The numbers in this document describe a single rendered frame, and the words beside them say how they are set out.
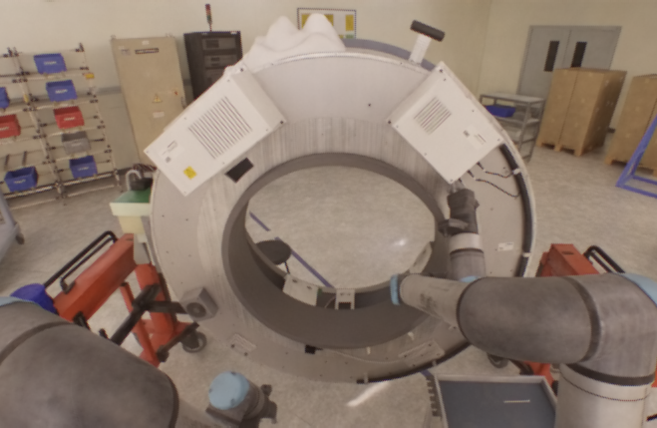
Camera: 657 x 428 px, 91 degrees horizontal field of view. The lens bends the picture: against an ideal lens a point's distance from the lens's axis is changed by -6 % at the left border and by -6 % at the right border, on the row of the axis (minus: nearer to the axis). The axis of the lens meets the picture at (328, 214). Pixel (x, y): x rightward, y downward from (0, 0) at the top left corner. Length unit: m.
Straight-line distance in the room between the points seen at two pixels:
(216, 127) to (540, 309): 0.81
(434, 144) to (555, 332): 0.60
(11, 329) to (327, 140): 0.86
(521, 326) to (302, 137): 0.80
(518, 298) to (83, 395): 0.50
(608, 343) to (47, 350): 0.62
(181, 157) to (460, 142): 0.76
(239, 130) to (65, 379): 0.70
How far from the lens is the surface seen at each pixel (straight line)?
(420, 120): 0.95
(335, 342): 1.51
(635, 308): 0.58
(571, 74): 7.40
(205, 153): 1.00
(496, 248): 1.33
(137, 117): 5.53
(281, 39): 1.15
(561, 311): 0.52
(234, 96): 0.93
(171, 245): 1.42
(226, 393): 0.94
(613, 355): 0.58
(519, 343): 0.53
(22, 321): 0.48
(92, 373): 0.41
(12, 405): 0.43
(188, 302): 1.49
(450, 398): 1.55
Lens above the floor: 1.90
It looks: 28 degrees down
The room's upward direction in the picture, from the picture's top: 1 degrees counter-clockwise
